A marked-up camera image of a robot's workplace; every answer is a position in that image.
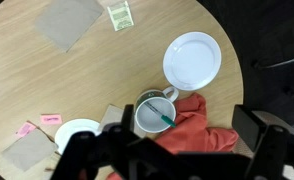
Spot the white round plate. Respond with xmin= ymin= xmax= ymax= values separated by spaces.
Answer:
xmin=162 ymin=31 xmax=223 ymax=92
xmin=54 ymin=118 xmax=102 ymax=155

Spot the black mesh office chair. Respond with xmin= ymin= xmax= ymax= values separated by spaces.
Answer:
xmin=250 ymin=51 xmax=294 ymax=99

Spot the pink sticky note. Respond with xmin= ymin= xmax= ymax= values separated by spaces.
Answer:
xmin=39 ymin=113 xmax=63 ymax=126
xmin=15 ymin=121 xmax=38 ymax=139

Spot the orange cloth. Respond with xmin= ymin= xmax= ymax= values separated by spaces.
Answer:
xmin=106 ymin=92 xmax=240 ymax=180

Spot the grey pen green cap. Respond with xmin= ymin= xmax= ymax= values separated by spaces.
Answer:
xmin=144 ymin=101 xmax=177 ymax=129

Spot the white green ceramic mug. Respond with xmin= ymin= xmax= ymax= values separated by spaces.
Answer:
xmin=134 ymin=85 xmax=180 ymax=134

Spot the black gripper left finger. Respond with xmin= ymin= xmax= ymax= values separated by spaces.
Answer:
xmin=50 ymin=104 xmax=178 ymax=180

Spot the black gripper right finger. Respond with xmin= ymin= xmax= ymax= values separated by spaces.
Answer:
xmin=231 ymin=104 xmax=294 ymax=180

